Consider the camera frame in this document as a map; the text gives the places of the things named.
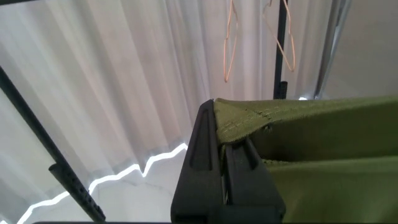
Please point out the white curtain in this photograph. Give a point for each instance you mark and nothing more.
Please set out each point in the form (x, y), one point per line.
(124, 62)

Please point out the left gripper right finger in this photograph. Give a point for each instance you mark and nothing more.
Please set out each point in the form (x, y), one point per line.
(248, 193)

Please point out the green printed sleeveless shirt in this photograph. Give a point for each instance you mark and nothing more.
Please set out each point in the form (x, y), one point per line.
(326, 186)

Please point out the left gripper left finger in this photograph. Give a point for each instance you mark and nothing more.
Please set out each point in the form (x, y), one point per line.
(196, 193)

